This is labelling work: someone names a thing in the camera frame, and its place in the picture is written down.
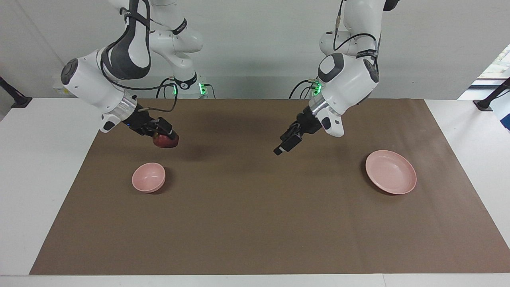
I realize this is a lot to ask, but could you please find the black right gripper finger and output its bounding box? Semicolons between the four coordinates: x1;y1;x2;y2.
157;117;175;137
145;125;173;139

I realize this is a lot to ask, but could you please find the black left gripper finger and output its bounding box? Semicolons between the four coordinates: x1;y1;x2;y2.
273;133;303;156
280;123;301;142

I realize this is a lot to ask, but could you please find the dark red apple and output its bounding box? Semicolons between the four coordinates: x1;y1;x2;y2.
153;133;180;149

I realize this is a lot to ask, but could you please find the pink bowl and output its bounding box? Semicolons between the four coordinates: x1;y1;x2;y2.
131;162;166;194

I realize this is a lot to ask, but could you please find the pink plate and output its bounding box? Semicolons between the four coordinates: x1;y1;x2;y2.
365;149;418;195

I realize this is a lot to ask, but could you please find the brown table mat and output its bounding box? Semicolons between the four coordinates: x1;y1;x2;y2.
29;98;510;275

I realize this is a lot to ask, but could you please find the blue and white object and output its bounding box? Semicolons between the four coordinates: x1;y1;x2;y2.
493;90;510;132

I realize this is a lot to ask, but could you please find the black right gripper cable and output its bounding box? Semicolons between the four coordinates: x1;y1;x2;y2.
100;48;179;114

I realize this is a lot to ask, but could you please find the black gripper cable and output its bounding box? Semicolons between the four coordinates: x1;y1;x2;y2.
100;48;179;114
333;0;379;75

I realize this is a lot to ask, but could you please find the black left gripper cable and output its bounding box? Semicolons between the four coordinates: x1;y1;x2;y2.
333;0;379;75

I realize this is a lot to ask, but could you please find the black camera stand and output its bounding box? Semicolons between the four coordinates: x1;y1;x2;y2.
473;77;510;112
0;76;33;109

